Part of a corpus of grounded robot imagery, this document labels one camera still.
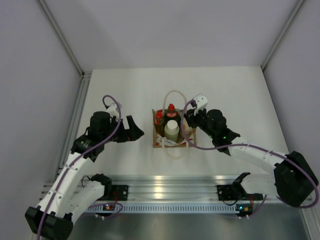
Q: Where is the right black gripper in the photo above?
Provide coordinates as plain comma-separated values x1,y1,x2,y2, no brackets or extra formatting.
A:
183,106,217,139

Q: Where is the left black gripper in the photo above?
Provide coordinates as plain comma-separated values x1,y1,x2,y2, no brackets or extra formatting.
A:
101,115,144,144

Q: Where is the cream pump lotion bottle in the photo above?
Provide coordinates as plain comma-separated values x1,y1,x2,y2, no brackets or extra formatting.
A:
179,117,194,138

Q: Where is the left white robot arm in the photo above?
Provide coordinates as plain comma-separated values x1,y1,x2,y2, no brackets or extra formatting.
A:
25,111,144,240

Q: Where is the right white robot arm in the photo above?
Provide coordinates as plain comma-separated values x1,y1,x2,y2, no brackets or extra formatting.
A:
182,108,320,209

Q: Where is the brown canvas tote bag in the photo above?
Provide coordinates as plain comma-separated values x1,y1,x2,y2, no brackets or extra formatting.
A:
151,89,198,161

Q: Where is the small brown bottle red cap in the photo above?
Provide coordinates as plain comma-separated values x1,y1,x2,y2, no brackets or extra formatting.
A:
154,110,164,137

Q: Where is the green bottle white cap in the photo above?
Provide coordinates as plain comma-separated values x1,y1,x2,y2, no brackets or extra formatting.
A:
164,120,180,142

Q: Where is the dark bottle red cap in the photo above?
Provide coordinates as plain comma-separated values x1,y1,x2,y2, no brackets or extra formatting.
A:
163,103,181,125

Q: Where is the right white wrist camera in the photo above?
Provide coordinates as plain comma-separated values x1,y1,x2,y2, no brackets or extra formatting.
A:
191,93,208,115

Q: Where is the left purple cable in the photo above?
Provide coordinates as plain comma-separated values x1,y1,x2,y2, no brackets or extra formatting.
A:
37,94,122,240

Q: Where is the aluminium mounting rail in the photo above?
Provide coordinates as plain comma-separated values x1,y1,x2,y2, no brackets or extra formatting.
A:
39,174,313,203

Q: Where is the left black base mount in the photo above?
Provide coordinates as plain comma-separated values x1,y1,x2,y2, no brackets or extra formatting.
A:
109,184,129,202

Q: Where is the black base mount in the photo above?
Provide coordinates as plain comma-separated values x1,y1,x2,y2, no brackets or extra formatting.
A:
216,184,238,203
109,184,129,202

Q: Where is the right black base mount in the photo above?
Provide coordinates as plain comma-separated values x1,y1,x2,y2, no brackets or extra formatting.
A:
216,184,238,203

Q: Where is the left aluminium frame post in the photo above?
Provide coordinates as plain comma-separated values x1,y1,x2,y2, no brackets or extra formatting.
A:
36,0,85,76

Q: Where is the aluminium frame post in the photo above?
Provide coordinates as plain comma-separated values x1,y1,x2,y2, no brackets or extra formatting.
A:
260,0,307,72
36,0,85,76

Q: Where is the white slotted cable duct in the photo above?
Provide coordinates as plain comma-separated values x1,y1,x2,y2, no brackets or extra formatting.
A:
87,203,250,214

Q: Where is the right aluminium frame post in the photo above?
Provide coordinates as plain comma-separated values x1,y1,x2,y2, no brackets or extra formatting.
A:
260,0,307,72

